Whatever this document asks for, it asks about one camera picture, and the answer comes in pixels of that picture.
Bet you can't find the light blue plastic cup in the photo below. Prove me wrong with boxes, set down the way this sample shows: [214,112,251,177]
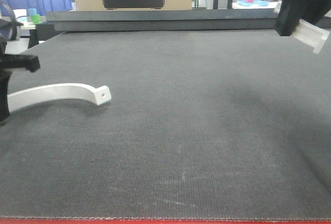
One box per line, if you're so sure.
[28,8,37,16]

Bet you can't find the green plastic cup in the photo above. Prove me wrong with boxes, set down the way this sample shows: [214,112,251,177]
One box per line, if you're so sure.
[31,14,41,24]

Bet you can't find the blue tray with red cube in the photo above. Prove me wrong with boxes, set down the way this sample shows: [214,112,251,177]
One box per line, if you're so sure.
[237,0,269,7]

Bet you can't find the dark grey board stack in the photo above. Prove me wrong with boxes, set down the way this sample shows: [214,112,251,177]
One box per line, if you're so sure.
[46,9,277,32]

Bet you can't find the large white curved pipe clamp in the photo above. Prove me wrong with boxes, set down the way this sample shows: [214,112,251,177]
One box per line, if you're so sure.
[5,83,112,113]

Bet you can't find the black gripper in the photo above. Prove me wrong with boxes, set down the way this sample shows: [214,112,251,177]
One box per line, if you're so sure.
[0,19,40,124]

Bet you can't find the black woven table mat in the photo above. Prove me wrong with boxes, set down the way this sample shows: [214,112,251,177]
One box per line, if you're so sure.
[1,30,330,220]

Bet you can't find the white side table black legs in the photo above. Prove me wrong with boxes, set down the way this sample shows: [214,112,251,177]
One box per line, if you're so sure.
[6,22,45,54]

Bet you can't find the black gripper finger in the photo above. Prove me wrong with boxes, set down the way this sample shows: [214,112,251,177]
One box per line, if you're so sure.
[275,0,310,36]
[305,0,330,25]

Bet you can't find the small white curved pipe clamp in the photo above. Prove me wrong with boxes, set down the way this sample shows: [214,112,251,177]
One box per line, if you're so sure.
[274,1,330,54]

